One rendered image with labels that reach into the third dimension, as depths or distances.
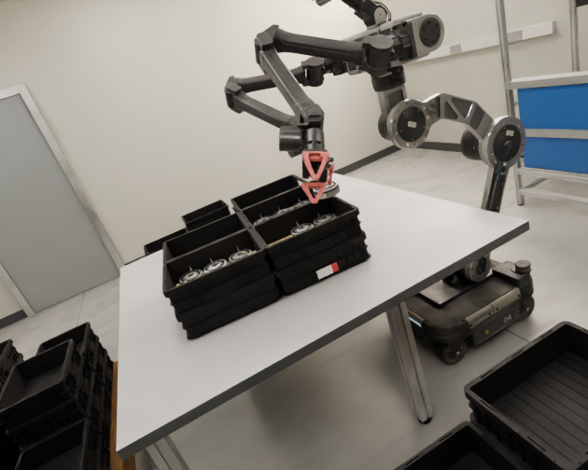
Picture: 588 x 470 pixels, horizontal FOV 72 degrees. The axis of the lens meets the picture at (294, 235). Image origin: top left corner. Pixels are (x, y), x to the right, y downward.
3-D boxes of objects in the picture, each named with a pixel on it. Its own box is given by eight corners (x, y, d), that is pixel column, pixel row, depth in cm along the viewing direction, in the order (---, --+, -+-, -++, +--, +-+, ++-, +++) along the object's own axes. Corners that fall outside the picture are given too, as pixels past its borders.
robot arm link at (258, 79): (219, 73, 172) (224, 94, 180) (224, 90, 164) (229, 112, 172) (321, 54, 176) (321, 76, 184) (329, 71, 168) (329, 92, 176)
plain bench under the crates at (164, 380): (357, 254, 323) (333, 172, 296) (542, 359, 180) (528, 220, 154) (167, 352, 282) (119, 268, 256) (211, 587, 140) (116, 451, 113)
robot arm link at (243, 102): (231, 80, 168) (236, 103, 176) (221, 87, 165) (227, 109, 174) (313, 117, 149) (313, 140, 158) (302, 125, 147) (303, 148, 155)
